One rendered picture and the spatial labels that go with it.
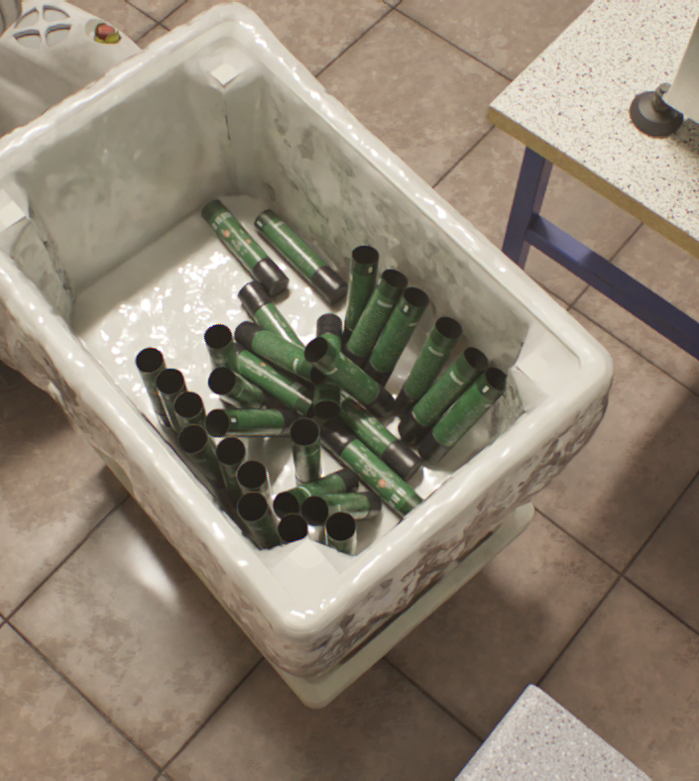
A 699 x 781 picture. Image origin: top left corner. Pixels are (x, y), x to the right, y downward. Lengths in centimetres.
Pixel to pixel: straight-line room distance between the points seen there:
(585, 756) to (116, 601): 97
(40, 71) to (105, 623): 85
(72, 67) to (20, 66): 10
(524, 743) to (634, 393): 104
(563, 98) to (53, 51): 88
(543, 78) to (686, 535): 86
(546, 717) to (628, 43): 70
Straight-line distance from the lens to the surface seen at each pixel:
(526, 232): 144
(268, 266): 132
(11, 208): 120
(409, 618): 141
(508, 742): 88
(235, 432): 113
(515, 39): 223
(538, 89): 115
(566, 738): 88
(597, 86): 116
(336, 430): 122
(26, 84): 179
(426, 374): 119
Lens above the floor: 161
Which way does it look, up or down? 65 degrees down
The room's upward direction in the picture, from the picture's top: 1 degrees counter-clockwise
